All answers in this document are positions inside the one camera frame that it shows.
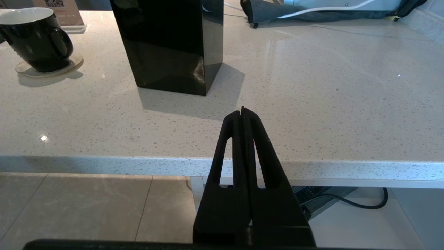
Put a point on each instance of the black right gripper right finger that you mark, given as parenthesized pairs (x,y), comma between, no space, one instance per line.
(277,211)

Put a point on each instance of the round pale coaster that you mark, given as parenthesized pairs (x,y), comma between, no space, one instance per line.
(74,62)

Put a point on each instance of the black mug white inside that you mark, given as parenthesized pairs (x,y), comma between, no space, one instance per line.
(34,38)

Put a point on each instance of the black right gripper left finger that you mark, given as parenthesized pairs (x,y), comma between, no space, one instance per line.
(222,208)

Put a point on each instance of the black tissue box white lid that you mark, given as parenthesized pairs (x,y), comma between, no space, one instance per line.
(166,45)

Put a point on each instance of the QR code acrylic sign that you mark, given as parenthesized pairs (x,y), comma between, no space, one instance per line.
(66,14)

